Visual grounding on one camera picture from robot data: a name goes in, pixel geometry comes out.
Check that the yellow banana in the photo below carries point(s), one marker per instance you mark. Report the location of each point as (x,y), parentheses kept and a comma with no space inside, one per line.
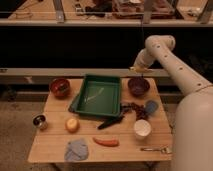
(140,70)

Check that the green sponge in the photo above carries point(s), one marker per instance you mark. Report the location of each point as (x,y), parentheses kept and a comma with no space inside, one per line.
(74,103)

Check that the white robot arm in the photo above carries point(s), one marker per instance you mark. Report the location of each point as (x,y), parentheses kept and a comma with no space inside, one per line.
(192,148)

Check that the purple bowl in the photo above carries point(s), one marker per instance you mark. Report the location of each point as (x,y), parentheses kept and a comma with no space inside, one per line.
(138,86)

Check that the red bowl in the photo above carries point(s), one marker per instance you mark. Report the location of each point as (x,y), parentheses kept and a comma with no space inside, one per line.
(60,87)

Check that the green plastic tray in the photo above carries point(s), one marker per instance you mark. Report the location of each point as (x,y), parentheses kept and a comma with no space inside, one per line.
(99,96)

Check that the wooden table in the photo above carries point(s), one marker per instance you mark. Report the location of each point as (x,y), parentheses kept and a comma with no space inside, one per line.
(49,145)

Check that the black knife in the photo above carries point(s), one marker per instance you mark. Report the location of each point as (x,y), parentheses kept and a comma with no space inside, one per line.
(110,122)

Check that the dark grape bunch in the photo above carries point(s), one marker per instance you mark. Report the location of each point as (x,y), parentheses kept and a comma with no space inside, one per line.
(138,109)

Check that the blue cup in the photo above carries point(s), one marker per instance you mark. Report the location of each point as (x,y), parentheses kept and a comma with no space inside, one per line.
(150,107)

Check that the yellow apple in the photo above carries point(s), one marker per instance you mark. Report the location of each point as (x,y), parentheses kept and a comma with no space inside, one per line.
(72,125)

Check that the white cup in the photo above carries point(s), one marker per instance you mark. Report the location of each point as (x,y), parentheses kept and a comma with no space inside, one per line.
(142,129)

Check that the orange carrot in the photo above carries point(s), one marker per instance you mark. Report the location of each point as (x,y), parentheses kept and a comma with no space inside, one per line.
(107,143)

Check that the blue-grey cloth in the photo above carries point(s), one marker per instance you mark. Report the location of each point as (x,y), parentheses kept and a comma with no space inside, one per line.
(76,150)

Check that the metal can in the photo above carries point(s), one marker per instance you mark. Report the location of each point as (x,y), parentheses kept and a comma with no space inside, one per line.
(40,122)

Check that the metal fork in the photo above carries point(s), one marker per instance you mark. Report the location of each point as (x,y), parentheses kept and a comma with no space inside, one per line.
(165,150)

